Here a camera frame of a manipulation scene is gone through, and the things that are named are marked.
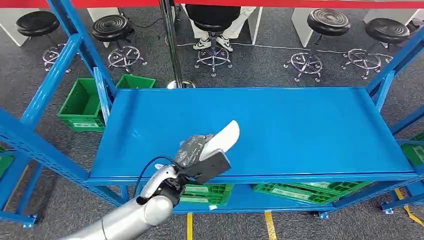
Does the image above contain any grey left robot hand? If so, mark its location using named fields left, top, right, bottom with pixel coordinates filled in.
left=173, top=133, right=216, bottom=169

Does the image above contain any white plastic shell part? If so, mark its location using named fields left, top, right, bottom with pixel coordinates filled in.
left=198, top=119, right=241, bottom=163

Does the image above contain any green plastic crate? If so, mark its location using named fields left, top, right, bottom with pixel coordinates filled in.
left=252, top=183, right=347, bottom=207
left=178, top=183, right=235, bottom=207
left=0, top=145, right=16, bottom=179
left=299, top=181, right=375, bottom=196
left=114, top=73, right=157, bottom=90
left=56, top=77, right=108, bottom=134
left=399, top=131, right=424, bottom=168

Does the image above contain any blue metal shelf rack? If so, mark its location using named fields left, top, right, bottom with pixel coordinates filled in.
left=0, top=0, right=424, bottom=229

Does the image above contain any yellow floor tape strip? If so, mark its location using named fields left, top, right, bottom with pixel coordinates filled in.
left=263, top=211, right=278, bottom=240
left=186, top=212, right=194, bottom=240
left=393, top=188, right=424, bottom=229

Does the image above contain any chrome pole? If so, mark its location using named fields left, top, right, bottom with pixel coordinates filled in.
left=158, top=0, right=197, bottom=90

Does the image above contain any black stool chrome base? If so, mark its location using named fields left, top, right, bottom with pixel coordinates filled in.
left=341, top=17, right=412, bottom=81
left=15, top=10, right=73, bottom=74
left=283, top=8, right=352, bottom=84
left=193, top=20, right=234, bottom=78
left=91, top=14, right=149, bottom=74

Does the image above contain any person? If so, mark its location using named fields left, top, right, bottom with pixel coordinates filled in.
left=184, top=4, right=258, bottom=53

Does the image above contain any red beam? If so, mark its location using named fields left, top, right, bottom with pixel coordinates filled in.
left=0, top=0, right=424, bottom=10

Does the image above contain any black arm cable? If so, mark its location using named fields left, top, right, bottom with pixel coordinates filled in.
left=134, top=155, right=176, bottom=200

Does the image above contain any white cable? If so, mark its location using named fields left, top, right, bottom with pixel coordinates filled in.
left=164, top=34, right=395, bottom=61

